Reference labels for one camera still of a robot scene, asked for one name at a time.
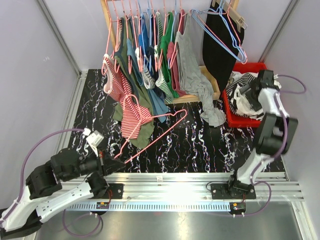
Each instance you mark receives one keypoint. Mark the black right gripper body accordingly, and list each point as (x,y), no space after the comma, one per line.
(255,103)

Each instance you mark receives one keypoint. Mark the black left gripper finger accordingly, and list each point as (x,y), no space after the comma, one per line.
(109,160)
(113,168)

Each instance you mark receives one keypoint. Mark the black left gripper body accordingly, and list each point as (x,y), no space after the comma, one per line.
(90,164)

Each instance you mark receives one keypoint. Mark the purple black striped tank top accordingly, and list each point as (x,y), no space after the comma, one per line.
(232,83)

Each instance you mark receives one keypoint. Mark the white plain tank top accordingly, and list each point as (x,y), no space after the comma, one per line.
(244,109)

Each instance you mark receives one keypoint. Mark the black white wide-striped top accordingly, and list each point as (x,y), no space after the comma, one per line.
(245,79)

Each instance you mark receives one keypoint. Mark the grey tank top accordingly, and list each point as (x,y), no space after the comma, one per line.
(192,81)

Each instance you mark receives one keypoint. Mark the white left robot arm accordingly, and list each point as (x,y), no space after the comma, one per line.
(64,180)

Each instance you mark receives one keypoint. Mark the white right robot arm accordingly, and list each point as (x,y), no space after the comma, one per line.
(272,138)

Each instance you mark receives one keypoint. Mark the red white striped tank top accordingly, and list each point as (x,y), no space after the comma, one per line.
(135,119)

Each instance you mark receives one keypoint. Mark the light blue tank top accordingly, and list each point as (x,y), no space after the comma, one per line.
(146,81)

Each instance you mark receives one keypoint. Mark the green white striped tank top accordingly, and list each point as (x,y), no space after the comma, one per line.
(161,81)

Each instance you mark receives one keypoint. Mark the maroon tank top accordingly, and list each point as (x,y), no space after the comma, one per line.
(172,63)

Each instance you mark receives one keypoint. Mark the olive green tank top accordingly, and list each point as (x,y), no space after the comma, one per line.
(125,63)

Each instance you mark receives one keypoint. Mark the red plastic bin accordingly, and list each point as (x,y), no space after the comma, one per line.
(235,121)

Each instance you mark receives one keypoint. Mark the wooden clothes rack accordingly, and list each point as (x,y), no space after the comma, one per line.
(112,41)

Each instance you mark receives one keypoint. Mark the black garment on rack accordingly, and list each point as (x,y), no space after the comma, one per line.
(221,72)

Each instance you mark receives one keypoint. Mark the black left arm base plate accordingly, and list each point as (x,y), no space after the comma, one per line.
(115,190)

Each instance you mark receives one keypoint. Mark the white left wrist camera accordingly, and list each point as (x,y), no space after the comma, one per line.
(93,139)

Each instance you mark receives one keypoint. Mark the white slotted cable duct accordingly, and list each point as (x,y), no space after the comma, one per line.
(119,206)

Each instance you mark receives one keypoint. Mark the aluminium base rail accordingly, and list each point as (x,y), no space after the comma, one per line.
(194,187)

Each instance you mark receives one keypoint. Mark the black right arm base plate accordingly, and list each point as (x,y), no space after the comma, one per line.
(223,191)

